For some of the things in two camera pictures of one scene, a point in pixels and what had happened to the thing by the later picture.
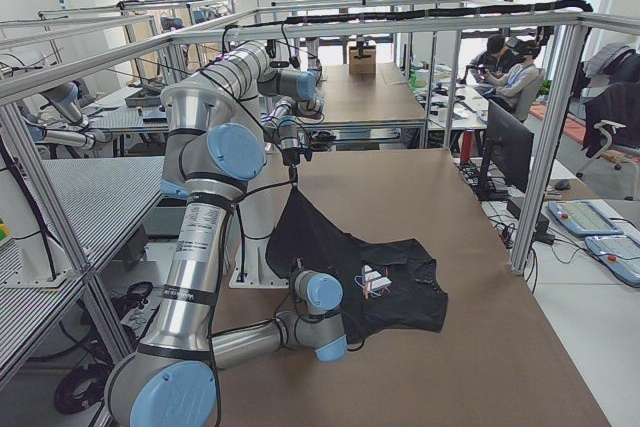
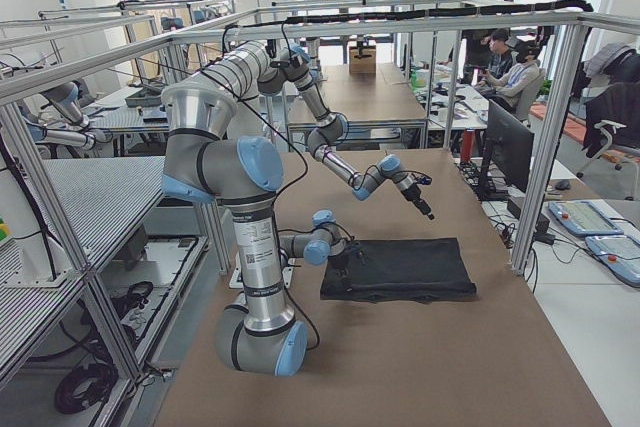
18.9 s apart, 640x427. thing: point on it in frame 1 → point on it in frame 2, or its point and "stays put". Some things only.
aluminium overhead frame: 21,82 stays put
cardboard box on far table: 364,65 stays put
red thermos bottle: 468,145 stays put
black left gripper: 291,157 → 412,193
